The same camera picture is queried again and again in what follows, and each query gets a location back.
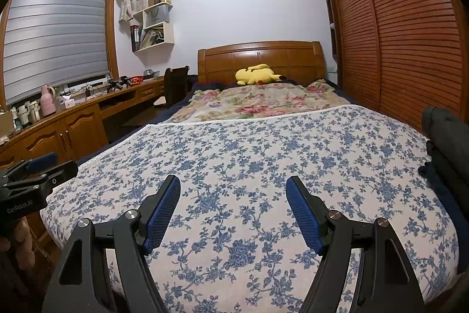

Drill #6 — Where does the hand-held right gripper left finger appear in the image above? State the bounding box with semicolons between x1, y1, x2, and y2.
46;174;182;313

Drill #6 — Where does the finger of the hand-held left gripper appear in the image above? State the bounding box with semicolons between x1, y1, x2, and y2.
6;152;58;177
7;161;79;190

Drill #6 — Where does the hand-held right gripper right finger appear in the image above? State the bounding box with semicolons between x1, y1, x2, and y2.
286;175;426;313

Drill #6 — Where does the black jacket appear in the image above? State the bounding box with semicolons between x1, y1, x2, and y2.
421;106;469;160

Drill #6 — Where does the person's left hand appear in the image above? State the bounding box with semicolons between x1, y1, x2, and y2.
0;216;35;268

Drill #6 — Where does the wooden desk with cabinets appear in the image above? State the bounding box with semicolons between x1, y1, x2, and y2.
0;75;167;248

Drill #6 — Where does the group of white bottles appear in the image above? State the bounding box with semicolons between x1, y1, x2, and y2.
13;101;41;126

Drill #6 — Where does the pink thermos jug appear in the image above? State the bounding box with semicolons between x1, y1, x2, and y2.
40;85;55;116

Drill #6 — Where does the blue floral bedsheet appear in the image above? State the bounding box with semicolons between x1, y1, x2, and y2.
40;104;460;313

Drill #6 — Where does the black device on desk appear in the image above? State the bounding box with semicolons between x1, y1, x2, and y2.
106;76;134;91

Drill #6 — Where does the pink floral quilt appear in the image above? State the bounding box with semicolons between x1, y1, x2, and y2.
161;79;350;125

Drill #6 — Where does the black chair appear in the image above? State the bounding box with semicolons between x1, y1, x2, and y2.
154;67;190;109

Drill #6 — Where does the grey window blind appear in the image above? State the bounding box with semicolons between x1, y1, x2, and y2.
3;0;112;103

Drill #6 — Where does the navy blue folded garment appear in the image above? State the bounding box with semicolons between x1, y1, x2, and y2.
418;161;469;277

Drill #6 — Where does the yellow plush toy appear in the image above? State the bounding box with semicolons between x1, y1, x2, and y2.
235;64;287;86

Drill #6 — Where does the wooden bed headboard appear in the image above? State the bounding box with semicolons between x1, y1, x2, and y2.
197;41;327;84

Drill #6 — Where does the wooden louvred wardrobe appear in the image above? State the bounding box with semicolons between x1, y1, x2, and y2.
314;0;469;138

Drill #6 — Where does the wooden window frame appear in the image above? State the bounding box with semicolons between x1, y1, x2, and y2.
0;0;120;104

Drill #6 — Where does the white wall shelf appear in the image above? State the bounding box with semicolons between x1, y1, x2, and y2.
130;0;175;53

